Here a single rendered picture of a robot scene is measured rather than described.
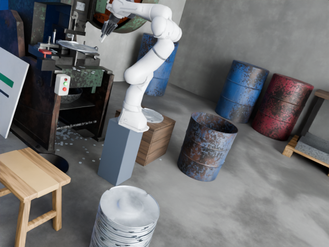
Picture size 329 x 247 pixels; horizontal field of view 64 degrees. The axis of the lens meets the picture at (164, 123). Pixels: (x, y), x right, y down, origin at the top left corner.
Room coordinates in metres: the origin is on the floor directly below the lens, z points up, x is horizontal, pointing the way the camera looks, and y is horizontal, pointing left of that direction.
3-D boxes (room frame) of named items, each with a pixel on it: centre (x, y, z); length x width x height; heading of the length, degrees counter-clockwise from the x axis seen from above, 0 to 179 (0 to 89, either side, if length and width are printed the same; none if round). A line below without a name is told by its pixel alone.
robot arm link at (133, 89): (1.69, 0.23, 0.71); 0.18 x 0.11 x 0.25; 160
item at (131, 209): (1.03, 0.04, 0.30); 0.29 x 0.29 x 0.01
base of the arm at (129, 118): (1.63, 0.21, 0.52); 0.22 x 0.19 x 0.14; 66
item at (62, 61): (2.04, 0.91, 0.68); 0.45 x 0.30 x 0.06; 151
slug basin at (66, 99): (2.04, 0.91, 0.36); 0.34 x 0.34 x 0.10
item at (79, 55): (1.96, 0.75, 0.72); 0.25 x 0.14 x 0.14; 61
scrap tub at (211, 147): (2.13, -0.41, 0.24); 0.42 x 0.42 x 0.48
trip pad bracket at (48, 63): (1.66, 0.86, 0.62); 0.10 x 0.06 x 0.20; 151
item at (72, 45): (1.98, 0.80, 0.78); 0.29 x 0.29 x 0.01
